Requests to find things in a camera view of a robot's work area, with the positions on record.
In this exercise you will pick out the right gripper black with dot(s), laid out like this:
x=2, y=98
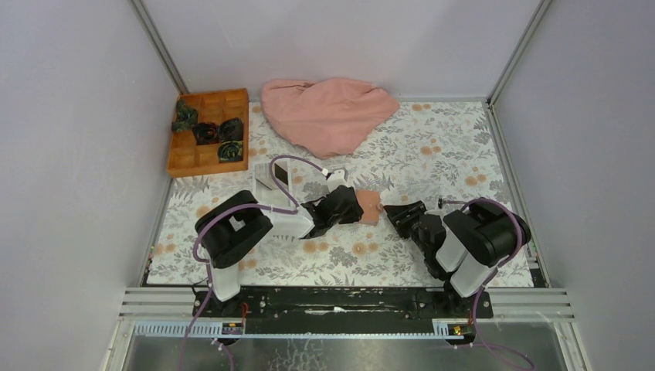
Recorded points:
x=398, y=214

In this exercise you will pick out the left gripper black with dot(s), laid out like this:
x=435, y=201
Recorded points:
x=352, y=216

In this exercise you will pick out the brown leather card holder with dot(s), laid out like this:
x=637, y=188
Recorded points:
x=370, y=202

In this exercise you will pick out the white translucent card box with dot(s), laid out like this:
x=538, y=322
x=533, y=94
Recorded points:
x=274, y=197

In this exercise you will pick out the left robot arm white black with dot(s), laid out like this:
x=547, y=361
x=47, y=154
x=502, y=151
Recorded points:
x=231, y=230

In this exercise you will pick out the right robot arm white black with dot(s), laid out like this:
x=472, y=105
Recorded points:
x=463, y=248

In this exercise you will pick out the floral table mat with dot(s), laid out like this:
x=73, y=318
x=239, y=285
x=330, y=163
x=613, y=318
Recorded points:
x=424, y=152

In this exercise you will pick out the pink cloth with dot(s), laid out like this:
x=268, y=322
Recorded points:
x=328, y=118

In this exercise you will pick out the dark patterned rolled sock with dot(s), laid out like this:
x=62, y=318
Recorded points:
x=230, y=151

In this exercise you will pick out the black rolled sock right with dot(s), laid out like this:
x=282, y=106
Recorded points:
x=231, y=130

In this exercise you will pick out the black rolled sock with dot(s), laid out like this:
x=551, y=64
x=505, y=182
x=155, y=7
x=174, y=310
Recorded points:
x=206, y=133
x=231, y=130

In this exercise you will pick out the wooden compartment tray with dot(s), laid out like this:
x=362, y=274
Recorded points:
x=186, y=158

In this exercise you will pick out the black rolled sock left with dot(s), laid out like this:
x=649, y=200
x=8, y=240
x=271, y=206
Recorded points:
x=206, y=133

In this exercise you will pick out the green patterned rolled sock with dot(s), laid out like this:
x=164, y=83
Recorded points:
x=186, y=117

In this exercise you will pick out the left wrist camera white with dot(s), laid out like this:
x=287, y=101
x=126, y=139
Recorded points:
x=336, y=179

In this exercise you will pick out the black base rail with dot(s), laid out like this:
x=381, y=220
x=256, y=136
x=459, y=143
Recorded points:
x=260, y=310

